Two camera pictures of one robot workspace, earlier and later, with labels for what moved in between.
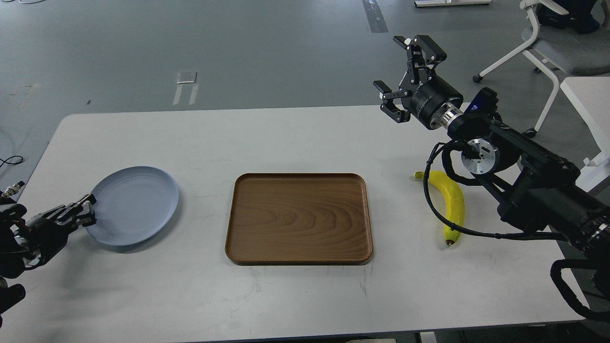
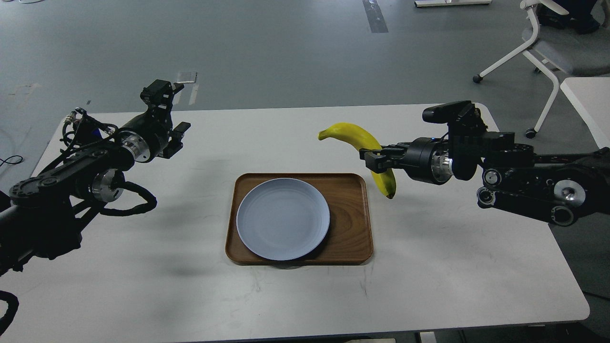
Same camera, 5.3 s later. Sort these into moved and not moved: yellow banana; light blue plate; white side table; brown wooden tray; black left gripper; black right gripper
Moved: black right gripper; light blue plate; yellow banana; black left gripper
Not moved: white side table; brown wooden tray
